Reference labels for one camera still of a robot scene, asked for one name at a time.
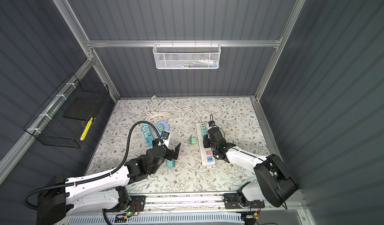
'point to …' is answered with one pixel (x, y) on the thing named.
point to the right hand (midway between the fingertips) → (208, 136)
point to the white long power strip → (207, 154)
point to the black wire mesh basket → (67, 118)
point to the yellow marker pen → (83, 135)
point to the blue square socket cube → (164, 124)
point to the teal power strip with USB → (147, 135)
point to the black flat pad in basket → (83, 108)
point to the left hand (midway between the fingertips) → (173, 141)
